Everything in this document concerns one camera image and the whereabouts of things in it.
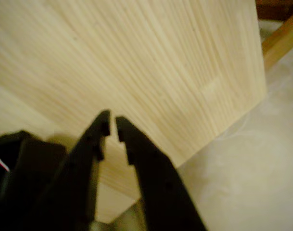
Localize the light wooden beam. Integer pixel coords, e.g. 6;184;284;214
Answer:
261;7;293;71

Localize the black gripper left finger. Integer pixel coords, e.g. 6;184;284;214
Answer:
33;109;113;231

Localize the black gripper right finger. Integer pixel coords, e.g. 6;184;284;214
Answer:
115;116;209;231

